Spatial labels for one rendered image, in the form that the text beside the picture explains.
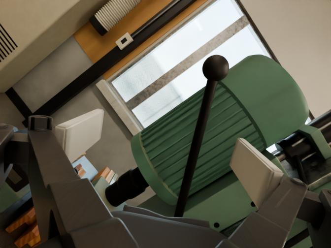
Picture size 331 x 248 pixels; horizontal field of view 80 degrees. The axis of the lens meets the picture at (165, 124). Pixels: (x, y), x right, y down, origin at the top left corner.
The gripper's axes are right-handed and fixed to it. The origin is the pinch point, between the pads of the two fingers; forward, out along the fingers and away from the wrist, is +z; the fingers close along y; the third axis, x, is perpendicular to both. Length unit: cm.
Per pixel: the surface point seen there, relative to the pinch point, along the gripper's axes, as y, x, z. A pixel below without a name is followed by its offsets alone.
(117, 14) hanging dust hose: -52, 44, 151
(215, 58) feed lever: 4.0, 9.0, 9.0
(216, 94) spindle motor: 7.7, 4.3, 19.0
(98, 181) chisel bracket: -12.7, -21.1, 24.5
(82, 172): -21.2, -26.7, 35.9
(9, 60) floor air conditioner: -126, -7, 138
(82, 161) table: -27, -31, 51
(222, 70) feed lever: 5.2, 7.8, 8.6
